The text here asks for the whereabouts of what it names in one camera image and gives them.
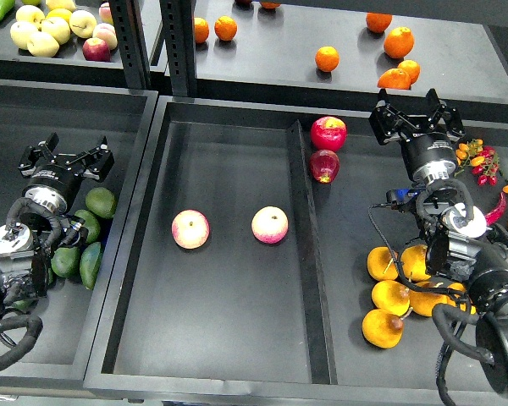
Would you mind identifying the bright red apple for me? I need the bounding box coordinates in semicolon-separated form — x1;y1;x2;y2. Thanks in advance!
310;116;348;152

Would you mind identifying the orange shelf top right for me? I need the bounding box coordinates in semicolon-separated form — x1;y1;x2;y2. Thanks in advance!
365;12;393;34

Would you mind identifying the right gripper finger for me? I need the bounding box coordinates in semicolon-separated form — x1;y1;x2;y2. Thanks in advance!
420;88;465;142
368;89;419;145

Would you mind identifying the green avocado middle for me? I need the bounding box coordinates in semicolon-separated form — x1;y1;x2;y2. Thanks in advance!
75;209;101;244

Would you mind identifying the yellow pear lower middle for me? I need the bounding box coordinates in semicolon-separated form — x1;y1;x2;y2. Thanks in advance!
409;290;448;317

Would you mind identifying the yellow pear upper left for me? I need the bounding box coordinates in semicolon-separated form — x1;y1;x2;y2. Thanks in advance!
367;246;398;282

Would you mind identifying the black left tray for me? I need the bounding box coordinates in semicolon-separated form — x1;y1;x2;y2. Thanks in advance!
0;80;157;393

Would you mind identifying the red chili pepper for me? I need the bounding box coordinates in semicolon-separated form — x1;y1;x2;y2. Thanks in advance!
484;192;507;226

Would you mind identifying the black shelf post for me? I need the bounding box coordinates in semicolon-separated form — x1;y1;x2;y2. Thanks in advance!
160;0;197;97
109;0;151;90

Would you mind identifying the dark red apple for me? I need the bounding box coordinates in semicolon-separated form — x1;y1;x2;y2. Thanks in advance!
309;150;340;184

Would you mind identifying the yellow pear lower right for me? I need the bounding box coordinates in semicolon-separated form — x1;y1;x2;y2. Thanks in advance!
447;283;477;315

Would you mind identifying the green avocado top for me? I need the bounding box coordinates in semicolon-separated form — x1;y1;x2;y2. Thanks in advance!
85;187;118;219

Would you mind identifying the black shelf post left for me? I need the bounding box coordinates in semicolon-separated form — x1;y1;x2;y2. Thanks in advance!
109;0;151;90

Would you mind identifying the pale yellow apple back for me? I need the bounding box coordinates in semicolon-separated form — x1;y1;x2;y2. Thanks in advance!
15;4;45;30

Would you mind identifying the pale yellow apple right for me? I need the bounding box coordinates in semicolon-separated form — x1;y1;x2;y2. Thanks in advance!
69;9;97;39

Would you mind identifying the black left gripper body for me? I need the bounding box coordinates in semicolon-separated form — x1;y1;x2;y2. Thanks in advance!
23;154;83;203

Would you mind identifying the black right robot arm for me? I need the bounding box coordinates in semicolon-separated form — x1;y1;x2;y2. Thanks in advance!
369;90;508;404

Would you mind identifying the pink peach on shelf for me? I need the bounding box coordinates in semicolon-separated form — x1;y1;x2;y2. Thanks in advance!
92;23;118;51

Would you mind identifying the cherry tomato bunch top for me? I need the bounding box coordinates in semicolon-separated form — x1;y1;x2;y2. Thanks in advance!
455;139;500;186

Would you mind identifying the orange shelf front right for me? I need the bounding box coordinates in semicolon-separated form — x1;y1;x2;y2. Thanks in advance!
377;68;411;90

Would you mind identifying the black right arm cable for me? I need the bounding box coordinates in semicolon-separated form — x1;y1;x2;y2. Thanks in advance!
367;203;458;297

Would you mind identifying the red apple on shelf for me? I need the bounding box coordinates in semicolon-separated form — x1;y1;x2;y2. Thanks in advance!
82;37;111;62

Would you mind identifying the pale yellow apple left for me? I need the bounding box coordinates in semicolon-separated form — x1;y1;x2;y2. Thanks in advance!
10;21;39;51

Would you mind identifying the dark green avocado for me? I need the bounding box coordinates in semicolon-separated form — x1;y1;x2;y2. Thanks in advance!
51;247;81;278

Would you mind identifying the orange on shelf centre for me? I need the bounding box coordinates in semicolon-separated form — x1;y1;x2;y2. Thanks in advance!
315;46;340;73

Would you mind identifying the pink yellow apple left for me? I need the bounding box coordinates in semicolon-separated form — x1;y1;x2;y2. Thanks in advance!
171;210;210;250

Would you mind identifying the black shelf post right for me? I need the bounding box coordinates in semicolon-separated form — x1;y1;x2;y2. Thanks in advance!
160;0;197;97

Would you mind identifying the black tray divider right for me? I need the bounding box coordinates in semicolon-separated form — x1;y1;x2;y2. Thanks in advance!
454;135;508;249

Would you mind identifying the yellow pear upper right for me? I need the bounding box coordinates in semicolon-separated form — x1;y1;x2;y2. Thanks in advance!
400;244;431;282

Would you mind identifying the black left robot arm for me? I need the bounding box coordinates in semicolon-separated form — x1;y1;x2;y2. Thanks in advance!
0;134;114;371

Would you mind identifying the large orange shelf right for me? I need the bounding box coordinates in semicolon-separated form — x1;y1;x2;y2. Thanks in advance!
384;26;415;59

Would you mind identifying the pale yellow apple front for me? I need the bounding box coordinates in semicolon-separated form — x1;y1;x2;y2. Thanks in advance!
27;31;60;58

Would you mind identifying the pale yellow apple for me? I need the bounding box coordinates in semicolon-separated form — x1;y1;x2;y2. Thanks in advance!
69;9;97;39
41;17;71;45
27;31;60;58
10;21;39;51
15;4;45;30

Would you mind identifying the orange shelf behind front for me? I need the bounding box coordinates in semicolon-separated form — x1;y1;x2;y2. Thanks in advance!
398;59;421;85

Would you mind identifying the yellow brown pear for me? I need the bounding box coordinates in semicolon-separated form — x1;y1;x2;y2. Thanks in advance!
362;308;412;349

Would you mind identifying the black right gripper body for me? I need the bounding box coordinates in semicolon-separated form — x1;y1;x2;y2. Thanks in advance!
399;130;457;178

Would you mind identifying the pale yellow apple middle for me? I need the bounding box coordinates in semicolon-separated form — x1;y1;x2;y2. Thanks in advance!
41;17;71;45

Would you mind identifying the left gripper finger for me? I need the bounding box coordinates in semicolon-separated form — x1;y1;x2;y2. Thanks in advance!
18;132;59;178
65;136;113;182

